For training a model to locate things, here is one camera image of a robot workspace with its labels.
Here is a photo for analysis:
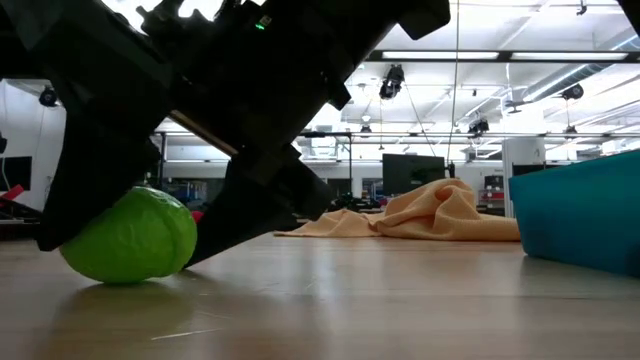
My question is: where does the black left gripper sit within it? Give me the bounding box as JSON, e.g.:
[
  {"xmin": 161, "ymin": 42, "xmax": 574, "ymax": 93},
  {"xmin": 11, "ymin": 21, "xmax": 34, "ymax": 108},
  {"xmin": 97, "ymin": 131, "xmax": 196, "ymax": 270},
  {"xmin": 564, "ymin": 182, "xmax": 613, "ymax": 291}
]
[{"xmin": 0, "ymin": 0, "xmax": 451, "ymax": 269}]

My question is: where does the light green toy cabbage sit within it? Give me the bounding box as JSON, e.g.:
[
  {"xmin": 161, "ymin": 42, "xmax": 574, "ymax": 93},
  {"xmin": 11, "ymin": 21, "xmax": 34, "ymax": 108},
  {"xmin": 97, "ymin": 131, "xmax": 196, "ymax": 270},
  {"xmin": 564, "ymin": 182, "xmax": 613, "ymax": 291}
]
[{"xmin": 58, "ymin": 185, "xmax": 199, "ymax": 285}]

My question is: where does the teal tupperware container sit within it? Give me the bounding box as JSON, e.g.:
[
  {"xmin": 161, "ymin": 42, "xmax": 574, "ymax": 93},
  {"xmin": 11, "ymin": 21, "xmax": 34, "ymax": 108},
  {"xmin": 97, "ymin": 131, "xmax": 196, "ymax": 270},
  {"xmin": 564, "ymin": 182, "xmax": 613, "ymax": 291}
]
[{"xmin": 508, "ymin": 149, "xmax": 640, "ymax": 279}]

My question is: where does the red angled object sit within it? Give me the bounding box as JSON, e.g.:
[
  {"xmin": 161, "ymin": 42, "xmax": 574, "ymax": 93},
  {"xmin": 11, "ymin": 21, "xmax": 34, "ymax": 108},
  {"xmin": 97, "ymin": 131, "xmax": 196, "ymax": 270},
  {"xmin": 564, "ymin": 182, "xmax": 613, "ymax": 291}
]
[{"xmin": 0, "ymin": 183, "xmax": 25, "ymax": 209}]

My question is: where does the large black monitor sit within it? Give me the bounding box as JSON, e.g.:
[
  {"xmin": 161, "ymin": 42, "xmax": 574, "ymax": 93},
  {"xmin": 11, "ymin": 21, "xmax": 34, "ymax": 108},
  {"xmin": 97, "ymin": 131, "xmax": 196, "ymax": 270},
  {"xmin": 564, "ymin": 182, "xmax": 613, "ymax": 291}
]
[{"xmin": 382, "ymin": 153, "xmax": 447, "ymax": 197}]

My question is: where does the orange-yellow towel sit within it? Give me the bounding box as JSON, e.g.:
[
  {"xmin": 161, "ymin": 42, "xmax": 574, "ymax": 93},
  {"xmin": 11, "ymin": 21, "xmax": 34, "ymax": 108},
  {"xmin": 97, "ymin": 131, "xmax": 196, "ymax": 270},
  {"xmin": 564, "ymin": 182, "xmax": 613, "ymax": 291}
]
[{"xmin": 273, "ymin": 178, "xmax": 522, "ymax": 243}]

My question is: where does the white pillar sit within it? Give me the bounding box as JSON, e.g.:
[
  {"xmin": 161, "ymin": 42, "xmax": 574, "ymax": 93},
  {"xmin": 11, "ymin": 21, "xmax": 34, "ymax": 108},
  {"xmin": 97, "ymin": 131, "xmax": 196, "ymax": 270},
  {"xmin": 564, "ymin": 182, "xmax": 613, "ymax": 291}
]
[{"xmin": 501, "ymin": 137, "xmax": 546, "ymax": 219}]

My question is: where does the small dark wall monitor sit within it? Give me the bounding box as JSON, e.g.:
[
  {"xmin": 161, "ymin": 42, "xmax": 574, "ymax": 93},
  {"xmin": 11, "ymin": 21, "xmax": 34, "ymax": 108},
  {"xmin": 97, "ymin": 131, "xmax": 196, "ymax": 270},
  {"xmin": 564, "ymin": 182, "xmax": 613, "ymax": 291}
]
[{"xmin": 0, "ymin": 155, "xmax": 34, "ymax": 192}]

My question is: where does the thin black hanging cable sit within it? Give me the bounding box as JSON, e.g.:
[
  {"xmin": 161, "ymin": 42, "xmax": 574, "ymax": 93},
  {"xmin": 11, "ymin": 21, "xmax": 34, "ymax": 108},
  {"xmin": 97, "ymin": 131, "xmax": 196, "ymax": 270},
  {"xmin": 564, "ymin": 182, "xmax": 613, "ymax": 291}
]
[{"xmin": 446, "ymin": 0, "xmax": 461, "ymax": 164}]

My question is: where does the black aluminium table frame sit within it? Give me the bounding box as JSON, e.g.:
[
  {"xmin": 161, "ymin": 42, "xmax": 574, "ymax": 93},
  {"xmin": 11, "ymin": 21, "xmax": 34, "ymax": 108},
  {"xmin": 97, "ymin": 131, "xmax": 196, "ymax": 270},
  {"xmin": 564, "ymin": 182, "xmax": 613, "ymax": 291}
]
[{"xmin": 367, "ymin": 48, "xmax": 640, "ymax": 65}]

